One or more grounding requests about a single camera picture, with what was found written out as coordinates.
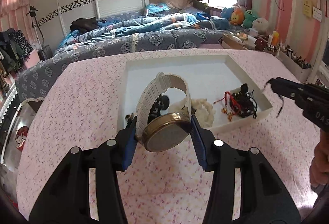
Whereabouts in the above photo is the small black cord charm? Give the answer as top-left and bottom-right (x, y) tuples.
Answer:
(262, 79), (284, 118)

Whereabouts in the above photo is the black cord necklace bundle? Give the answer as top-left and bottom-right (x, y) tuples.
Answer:
(230, 82), (259, 119)

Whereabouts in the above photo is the red cord bracelet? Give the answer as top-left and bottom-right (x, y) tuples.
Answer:
(213, 91), (242, 122)

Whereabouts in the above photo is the cream fluffy scrunchie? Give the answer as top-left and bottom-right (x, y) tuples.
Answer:
(168, 98), (215, 128)

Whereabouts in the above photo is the white band gold watch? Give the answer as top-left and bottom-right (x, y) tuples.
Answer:
(136, 72), (192, 153)

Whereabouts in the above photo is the black hair claw clip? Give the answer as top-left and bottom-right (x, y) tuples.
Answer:
(147, 95), (169, 124)

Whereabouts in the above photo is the black fuzzy scrunchie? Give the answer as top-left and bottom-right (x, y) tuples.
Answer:
(125, 113), (135, 125)

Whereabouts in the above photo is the person right hand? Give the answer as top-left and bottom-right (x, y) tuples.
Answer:
(309, 130), (329, 188)

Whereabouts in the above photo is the white desk organizer box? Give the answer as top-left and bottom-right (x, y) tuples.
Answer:
(277, 45), (312, 82)

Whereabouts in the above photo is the dark red round jar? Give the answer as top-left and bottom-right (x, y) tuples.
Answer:
(254, 37), (268, 51)

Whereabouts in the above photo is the orange bottle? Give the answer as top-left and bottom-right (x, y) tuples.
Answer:
(271, 31), (279, 46)

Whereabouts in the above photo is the white plush toy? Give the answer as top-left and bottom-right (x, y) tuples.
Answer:
(252, 17), (269, 35)

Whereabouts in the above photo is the white shallow tray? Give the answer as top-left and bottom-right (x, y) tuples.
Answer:
(117, 55), (272, 132)

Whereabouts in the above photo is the green plush toy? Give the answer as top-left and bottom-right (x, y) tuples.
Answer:
(241, 10), (259, 29)

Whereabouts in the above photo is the orange plush toy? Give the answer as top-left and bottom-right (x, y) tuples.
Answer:
(230, 7), (245, 26)

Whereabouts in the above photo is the blue plush toy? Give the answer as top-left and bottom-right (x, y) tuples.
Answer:
(220, 7), (234, 21)

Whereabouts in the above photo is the pink floral table cloth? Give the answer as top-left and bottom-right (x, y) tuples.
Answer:
(16, 49), (320, 223)

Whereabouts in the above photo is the grey floral bed cover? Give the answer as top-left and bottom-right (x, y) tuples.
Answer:
(15, 28), (230, 104)

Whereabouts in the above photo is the blue patterned quilt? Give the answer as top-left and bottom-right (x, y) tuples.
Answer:
(56, 3), (233, 53)

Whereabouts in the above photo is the black tripod stand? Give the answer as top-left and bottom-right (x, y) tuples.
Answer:
(26, 6), (52, 61)

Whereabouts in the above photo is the clothes rack with clothes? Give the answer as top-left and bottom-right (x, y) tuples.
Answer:
(1, 28), (33, 93)

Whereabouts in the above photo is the black bag on bed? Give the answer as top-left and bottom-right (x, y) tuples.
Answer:
(70, 17), (99, 34)

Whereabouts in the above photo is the white wall socket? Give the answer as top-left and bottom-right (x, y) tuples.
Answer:
(312, 6), (322, 22)

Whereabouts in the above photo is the yellow wall box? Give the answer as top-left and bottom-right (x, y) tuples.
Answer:
(302, 0), (313, 18)

